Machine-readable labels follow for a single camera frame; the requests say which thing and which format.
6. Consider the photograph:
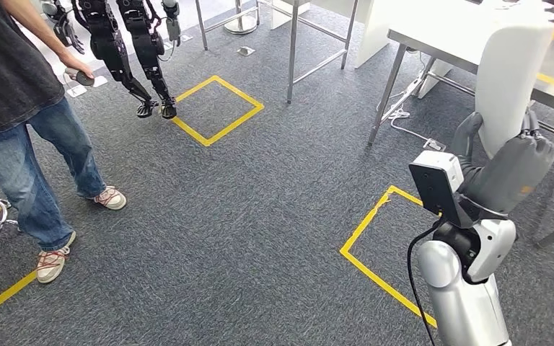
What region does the person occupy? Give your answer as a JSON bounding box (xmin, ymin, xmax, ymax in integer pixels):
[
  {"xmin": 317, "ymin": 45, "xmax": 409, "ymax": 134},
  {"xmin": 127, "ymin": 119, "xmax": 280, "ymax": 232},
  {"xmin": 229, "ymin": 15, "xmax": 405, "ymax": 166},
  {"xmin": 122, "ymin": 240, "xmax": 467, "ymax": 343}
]
[{"xmin": 0, "ymin": 0, "xmax": 128, "ymax": 285}]

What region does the black humanoid robot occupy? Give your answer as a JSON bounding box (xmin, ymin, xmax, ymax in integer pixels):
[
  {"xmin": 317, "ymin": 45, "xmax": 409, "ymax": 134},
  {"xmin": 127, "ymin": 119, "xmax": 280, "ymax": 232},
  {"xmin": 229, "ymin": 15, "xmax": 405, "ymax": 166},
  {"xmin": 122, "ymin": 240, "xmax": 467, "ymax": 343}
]
[{"xmin": 40, "ymin": 0, "xmax": 183, "ymax": 120}]

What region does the yellow floor tape square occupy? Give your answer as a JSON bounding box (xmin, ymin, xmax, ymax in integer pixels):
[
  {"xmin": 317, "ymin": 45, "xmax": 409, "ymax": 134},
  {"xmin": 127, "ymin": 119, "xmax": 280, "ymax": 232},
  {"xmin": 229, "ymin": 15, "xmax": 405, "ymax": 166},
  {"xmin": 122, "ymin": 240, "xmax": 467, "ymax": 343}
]
[
  {"xmin": 339, "ymin": 185, "xmax": 443, "ymax": 329},
  {"xmin": 172, "ymin": 74, "xmax": 265, "ymax": 148}
]

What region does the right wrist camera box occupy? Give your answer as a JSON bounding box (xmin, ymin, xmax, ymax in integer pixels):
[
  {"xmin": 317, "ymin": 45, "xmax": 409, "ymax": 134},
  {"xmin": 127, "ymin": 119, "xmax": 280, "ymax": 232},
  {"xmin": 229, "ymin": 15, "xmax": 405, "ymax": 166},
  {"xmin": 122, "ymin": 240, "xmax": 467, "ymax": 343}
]
[{"xmin": 408, "ymin": 150, "xmax": 474, "ymax": 229}]

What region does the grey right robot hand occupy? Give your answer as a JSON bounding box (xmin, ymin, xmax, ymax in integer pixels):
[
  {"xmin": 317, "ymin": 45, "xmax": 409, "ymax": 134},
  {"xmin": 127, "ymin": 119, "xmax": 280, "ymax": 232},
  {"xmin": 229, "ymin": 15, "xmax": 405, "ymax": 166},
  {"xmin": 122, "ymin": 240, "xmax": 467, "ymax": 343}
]
[{"xmin": 450, "ymin": 108, "xmax": 554, "ymax": 218}]

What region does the white curved plastic part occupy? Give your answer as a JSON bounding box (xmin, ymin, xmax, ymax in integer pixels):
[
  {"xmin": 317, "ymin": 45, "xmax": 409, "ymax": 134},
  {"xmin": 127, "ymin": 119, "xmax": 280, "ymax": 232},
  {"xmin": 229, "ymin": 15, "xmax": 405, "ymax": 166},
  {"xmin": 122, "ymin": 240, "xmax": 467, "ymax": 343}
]
[{"xmin": 474, "ymin": 19, "xmax": 554, "ymax": 161}]

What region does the steel legged table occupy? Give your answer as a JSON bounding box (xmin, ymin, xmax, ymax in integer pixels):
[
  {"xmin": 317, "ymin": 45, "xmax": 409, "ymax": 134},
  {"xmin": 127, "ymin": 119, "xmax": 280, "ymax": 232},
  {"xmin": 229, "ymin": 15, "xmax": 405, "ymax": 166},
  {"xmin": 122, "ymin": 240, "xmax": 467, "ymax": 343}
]
[{"xmin": 193, "ymin": 0, "xmax": 360, "ymax": 105}]

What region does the white floor cable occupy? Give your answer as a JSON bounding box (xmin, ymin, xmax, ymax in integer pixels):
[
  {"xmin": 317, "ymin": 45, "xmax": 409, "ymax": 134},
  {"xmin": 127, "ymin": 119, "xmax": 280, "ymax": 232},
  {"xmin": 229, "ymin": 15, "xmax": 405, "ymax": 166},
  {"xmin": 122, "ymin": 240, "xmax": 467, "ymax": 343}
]
[{"xmin": 376, "ymin": 79, "xmax": 434, "ymax": 144}]

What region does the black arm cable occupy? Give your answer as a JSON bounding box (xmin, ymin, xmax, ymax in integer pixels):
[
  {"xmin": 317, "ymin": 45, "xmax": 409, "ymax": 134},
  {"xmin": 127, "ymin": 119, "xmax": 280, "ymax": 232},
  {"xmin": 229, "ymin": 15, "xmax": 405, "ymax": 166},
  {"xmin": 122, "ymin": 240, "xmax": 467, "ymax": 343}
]
[{"xmin": 405, "ymin": 219, "xmax": 443, "ymax": 346}]

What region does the steel round pedestal base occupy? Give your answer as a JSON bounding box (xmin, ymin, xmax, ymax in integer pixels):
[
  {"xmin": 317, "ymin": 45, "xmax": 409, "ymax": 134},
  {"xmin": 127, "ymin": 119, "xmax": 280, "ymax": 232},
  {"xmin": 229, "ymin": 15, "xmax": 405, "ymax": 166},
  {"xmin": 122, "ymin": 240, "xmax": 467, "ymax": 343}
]
[{"xmin": 223, "ymin": 0, "xmax": 261, "ymax": 35}]

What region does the white cabinet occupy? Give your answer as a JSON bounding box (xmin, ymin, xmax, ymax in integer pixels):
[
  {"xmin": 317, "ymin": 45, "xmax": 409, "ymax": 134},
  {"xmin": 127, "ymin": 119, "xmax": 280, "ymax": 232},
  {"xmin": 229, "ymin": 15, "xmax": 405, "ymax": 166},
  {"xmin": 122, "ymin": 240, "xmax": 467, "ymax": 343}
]
[{"xmin": 353, "ymin": 0, "xmax": 454, "ymax": 99}]

